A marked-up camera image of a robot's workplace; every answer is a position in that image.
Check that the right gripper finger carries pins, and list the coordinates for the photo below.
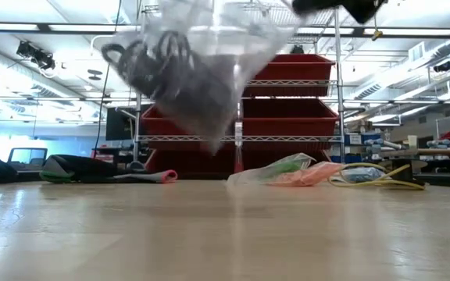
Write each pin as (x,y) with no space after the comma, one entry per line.
(315,6)

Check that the clear zip bag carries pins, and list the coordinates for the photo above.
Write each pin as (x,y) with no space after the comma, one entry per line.
(311,175)
(217,58)
(361,174)
(272,169)

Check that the blue rubber bands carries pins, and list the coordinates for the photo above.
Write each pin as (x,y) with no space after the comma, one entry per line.
(363,173)

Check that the green rubber bands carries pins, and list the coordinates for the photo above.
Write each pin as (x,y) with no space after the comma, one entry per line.
(287,168)

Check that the orange rubber bands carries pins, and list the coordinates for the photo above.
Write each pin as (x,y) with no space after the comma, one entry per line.
(313,175)

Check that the yellow hanging power plug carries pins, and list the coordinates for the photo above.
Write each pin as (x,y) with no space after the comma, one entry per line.
(376,35)

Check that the blue bin with white label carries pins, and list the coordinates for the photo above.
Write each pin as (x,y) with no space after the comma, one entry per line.
(356,139)

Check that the pale blue cylindrical part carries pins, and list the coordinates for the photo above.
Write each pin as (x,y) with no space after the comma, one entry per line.
(385,145)
(449,144)

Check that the white cup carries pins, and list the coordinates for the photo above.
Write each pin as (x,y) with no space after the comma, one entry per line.
(411,141)

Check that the blue storage bin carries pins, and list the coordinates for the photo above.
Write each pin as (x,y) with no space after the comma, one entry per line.
(352,157)

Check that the pink loop-shaped object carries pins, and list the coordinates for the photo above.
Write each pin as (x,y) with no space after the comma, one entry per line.
(169,176)

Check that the dark grey monitor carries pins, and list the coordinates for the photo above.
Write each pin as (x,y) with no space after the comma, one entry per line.
(119,125)

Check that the black bundle with green edge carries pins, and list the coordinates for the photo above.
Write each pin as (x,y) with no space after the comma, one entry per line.
(72,168)

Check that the computer monitor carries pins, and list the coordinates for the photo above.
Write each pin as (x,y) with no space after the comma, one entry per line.
(27,158)

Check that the black ceiling camera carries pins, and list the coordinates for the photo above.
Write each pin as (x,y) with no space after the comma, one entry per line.
(442,66)

